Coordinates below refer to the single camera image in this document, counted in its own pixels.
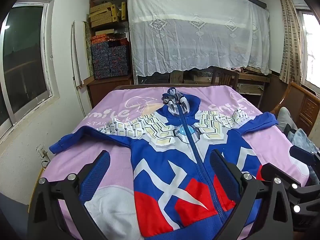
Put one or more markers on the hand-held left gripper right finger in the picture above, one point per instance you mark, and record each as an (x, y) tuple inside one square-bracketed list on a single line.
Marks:
[(222, 175)]

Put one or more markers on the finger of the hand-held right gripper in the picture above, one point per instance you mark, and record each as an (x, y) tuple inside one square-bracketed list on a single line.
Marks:
[(305, 197), (303, 155)]

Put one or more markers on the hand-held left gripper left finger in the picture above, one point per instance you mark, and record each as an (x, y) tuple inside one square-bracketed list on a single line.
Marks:
[(97, 172)]

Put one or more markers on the blue printed hooded jacket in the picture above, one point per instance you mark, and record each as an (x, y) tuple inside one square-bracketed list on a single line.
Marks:
[(175, 160)]

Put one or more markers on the blue denim cloth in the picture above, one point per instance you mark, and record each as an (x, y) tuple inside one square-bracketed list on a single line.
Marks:
[(301, 138)]

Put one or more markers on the pink printed blanket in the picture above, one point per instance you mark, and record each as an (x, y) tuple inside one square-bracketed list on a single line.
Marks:
[(75, 161)]

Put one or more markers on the person's leg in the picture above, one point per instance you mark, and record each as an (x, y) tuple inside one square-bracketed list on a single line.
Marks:
[(286, 118)]

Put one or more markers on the wooden workbench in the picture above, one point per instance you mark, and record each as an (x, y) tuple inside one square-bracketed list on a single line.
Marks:
[(252, 80)]

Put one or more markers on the wooden table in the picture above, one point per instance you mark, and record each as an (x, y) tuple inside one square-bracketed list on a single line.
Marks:
[(140, 86)]

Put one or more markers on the dark wooden chair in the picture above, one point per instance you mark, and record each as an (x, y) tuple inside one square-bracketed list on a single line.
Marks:
[(225, 76)]

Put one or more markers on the bright window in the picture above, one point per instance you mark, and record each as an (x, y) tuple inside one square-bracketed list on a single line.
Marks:
[(311, 42)]

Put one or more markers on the stack of patterned blue boxes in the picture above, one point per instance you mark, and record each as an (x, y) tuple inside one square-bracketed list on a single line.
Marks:
[(110, 60)]

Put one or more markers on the white boards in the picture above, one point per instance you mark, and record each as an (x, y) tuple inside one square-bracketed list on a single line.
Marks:
[(76, 55)]

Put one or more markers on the green patterned board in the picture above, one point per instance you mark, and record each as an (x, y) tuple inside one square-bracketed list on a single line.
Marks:
[(88, 50)]

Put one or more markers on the beige checked curtain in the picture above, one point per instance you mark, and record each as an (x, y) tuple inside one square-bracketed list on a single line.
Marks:
[(290, 30)]

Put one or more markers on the orange patterned box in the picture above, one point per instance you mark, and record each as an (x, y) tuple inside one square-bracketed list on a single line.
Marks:
[(102, 40)]

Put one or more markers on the dark aluminium-framed window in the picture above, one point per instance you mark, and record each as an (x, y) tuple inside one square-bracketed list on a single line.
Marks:
[(25, 55)]

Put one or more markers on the white lace cloth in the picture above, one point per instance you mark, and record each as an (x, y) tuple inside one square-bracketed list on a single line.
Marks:
[(187, 30)]

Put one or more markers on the gold patterned box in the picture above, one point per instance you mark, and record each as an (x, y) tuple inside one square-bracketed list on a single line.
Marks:
[(101, 8), (105, 21)]

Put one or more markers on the wall socket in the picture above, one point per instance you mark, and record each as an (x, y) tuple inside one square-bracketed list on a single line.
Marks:
[(43, 153)]

